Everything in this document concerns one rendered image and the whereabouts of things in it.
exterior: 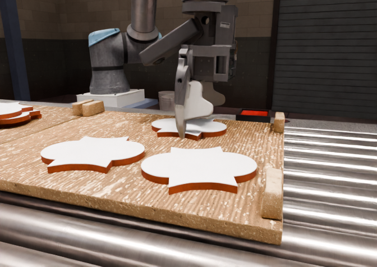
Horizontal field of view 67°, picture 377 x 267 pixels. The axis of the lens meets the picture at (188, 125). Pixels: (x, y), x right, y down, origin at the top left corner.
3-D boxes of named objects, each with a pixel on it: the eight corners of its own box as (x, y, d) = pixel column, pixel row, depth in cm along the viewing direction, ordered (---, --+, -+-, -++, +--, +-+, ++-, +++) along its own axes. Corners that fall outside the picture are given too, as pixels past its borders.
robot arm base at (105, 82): (104, 89, 121) (101, 65, 118) (136, 89, 117) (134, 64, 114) (81, 95, 107) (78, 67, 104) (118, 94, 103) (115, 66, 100)
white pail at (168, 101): (158, 122, 430) (157, 97, 420) (166, 117, 457) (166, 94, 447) (176, 123, 420) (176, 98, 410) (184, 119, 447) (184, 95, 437)
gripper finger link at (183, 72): (180, 102, 43) (189, 47, 44) (171, 101, 43) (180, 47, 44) (189, 110, 47) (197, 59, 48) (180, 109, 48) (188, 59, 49)
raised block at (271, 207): (263, 187, 30) (266, 164, 29) (283, 190, 30) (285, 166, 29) (259, 219, 25) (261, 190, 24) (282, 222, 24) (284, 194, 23)
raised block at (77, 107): (89, 110, 67) (88, 98, 67) (96, 110, 67) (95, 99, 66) (72, 115, 62) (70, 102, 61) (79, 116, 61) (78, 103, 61)
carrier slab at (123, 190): (101, 116, 68) (101, 110, 67) (283, 132, 56) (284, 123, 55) (-64, 178, 36) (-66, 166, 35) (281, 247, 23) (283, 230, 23)
